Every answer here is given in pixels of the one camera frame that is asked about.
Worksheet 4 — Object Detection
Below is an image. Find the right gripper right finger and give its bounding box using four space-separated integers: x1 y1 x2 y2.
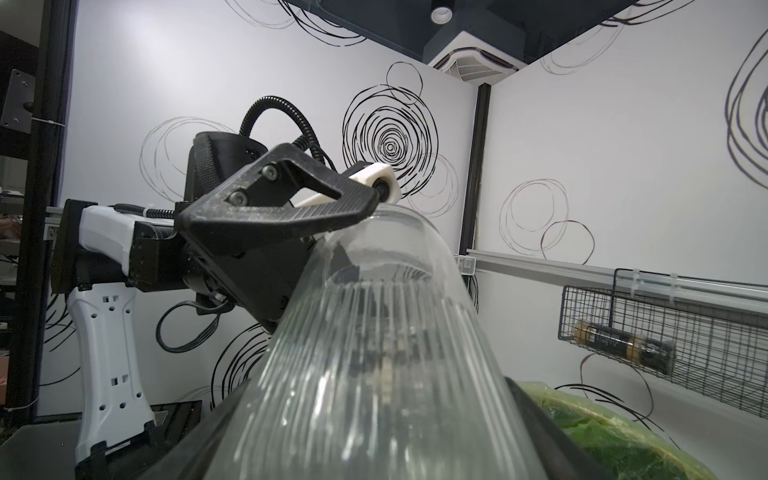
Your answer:
506 378 609 480

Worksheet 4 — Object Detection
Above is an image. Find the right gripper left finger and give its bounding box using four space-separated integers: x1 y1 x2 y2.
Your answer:
140 384 246 480

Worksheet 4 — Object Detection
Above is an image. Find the cream lid oatmeal jar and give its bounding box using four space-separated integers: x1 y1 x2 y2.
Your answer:
206 204 545 479

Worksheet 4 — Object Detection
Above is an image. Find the dark item in basket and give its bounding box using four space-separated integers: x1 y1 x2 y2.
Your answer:
572 321 676 375

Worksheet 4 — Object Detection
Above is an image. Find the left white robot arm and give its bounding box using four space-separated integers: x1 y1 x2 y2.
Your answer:
50 96 401 479

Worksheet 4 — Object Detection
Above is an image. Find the green plastic bin liner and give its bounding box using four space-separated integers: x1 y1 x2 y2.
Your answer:
520 382 716 479

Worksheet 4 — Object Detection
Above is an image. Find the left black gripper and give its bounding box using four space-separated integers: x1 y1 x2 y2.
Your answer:
128 143 379 333

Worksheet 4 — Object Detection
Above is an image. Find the black wire wall basket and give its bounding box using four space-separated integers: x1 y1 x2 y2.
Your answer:
558 269 767 418

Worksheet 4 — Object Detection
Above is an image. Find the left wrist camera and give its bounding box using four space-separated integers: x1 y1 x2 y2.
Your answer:
293 161 402 209

